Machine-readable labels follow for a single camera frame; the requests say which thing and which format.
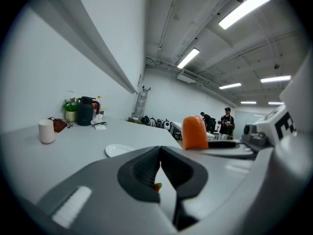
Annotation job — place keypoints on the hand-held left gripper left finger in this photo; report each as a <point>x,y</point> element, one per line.
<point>102,185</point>

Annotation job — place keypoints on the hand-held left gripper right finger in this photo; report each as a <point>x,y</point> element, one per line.
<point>220,180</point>

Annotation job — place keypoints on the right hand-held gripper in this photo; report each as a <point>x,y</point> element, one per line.
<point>281,126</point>

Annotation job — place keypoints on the white plate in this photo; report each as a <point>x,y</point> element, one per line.
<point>117,150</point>

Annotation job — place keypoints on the ceiling light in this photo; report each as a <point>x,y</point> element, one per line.
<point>248,102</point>
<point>230,86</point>
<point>275,79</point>
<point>276,103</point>
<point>244,11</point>
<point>188,58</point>

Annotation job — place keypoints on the white paper slip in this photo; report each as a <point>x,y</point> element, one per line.
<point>99,125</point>

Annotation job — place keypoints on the black eyeglasses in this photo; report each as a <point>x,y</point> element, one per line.
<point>69,124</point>

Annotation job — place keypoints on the black kettle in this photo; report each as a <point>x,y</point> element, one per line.
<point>85,112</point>

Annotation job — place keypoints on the dark red pouch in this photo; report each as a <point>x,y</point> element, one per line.
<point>58,125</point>

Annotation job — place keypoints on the pale cup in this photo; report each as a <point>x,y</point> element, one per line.
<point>47,132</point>

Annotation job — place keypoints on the row of backpacks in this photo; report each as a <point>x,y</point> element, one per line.
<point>156,122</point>

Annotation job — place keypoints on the small potted plant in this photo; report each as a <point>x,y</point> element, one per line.
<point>71,109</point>

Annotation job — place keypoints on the white air conditioner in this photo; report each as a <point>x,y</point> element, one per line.
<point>186,77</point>

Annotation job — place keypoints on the metal ladder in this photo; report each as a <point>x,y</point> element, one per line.
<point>141,101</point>

